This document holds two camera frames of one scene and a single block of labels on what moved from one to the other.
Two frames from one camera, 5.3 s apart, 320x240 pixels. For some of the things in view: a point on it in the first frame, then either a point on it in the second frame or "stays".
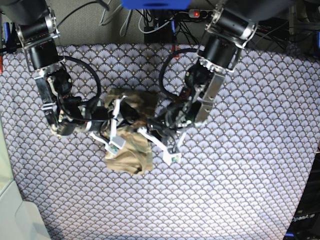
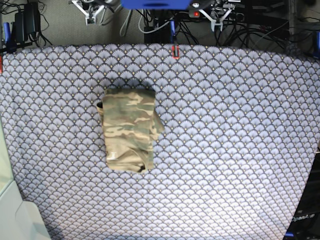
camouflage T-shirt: x=135 y=155 stays
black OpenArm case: x=305 y=223 stays
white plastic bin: x=19 y=220 stays
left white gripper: x=129 y=115 → x=88 y=16
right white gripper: x=169 y=157 → x=214 y=23
